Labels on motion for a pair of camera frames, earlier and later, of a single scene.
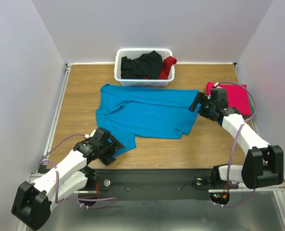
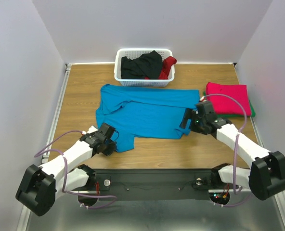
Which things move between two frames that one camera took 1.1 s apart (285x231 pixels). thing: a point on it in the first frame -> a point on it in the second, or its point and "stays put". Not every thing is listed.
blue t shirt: [130, 112] stays put
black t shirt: [148, 66] stays put
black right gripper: [202, 105] -> [189, 119]
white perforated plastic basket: [130, 52] stays put
